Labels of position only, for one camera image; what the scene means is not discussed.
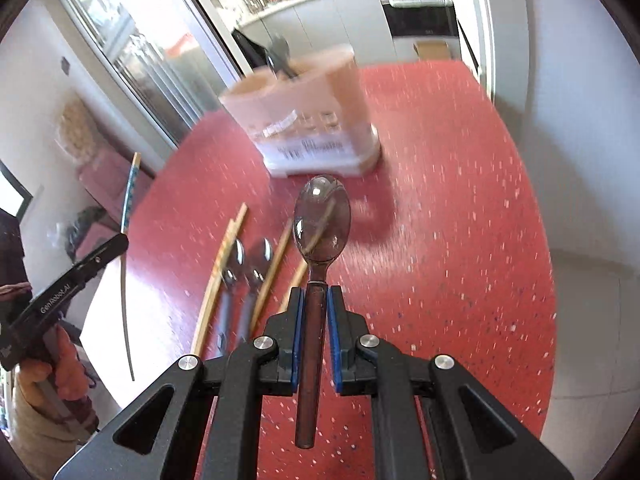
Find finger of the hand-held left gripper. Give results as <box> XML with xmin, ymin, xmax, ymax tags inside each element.
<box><xmin>70</xmin><ymin>233</ymin><xmax>130</xmax><ymax>286</ymax></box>

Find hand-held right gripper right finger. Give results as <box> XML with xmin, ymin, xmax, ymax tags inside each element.
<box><xmin>327</xmin><ymin>285</ymin><xmax>576</xmax><ymax>480</ymax></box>

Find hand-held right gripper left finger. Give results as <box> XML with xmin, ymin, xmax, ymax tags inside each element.
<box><xmin>52</xmin><ymin>287</ymin><xmax>306</xmax><ymax>480</ymax></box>

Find blue patterned wooden chopstick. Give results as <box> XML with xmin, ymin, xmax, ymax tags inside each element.
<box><xmin>120</xmin><ymin>151</ymin><xmax>142</xmax><ymax>382</ymax></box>

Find metal spoon brown handle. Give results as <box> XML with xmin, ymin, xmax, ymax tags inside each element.
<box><xmin>235</xmin><ymin>237</ymin><xmax>275</xmax><ymax>346</ymax></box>
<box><xmin>292</xmin><ymin>174</ymin><xmax>352</xmax><ymax>450</ymax></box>

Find metal spoon grey handle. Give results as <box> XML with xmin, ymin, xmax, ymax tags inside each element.
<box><xmin>215</xmin><ymin>237</ymin><xmax>247</xmax><ymax>356</ymax></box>

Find beige plastic utensil holder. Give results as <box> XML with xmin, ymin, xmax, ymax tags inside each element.
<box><xmin>220</xmin><ymin>45</ymin><xmax>383</xmax><ymax>178</ymax></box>

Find person's left forearm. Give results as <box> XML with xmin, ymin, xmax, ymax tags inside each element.
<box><xmin>0</xmin><ymin>207</ymin><xmax>33</xmax><ymax>311</ymax></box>

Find person's left hand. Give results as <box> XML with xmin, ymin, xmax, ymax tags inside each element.
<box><xmin>27</xmin><ymin>322</ymin><xmax>100</xmax><ymax>433</ymax></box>

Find grey plastic bag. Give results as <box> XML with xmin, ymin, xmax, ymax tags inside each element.
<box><xmin>64</xmin><ymin>205</ymin><xmax>123</xmax><ymax>263</ymax></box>

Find pink box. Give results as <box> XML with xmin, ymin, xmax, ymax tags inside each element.
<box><xmin>75</xmin><ymin>152</ymin><xmax>156</xmax><ymax>211</ymax></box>

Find dark framed panel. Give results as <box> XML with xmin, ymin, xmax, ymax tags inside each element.
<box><xmin>0</xmin><ymin>160</ymin><xmax>33</xmax><ymax>221</ymax></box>

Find clear bag of pale contents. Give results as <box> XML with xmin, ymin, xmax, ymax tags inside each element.
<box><xmin>54</xmin><ymin>97</ymin><xmax>108</xmax><ymax>168</ymax></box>

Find glass sliding door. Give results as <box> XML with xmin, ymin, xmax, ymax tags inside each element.
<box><xmin>52</xmin><ymin>0</ymin><xmax>241</xmax><ymax>148</ymax></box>

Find black cloth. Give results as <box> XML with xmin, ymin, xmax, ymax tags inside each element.
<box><xmin>231</xmin><ymin>27</ymin><xmax>273</xmax><ymax>77</ymax></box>

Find small cardboard box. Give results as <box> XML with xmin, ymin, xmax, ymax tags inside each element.
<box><xmin>412</xmin><ymin>41</ymin><xmax>451</xmax><ymax>61</ymax></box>

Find white kitchen cabinets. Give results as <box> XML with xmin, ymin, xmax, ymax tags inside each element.
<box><xmin>235</xmin><ymin>0</ymin><xmax>451</xmax><ymax>68</ymax></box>

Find black built-in oven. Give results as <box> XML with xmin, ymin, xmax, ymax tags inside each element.
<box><xmin>375</xmin><ymin>0</ymin><xmax>460</xmax><ymax>38</ymax></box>

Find white door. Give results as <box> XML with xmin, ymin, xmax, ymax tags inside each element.
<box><xmin>450</xmin><ymin>0</ymin><xmax>531</xmax><ymax>103</ymax></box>

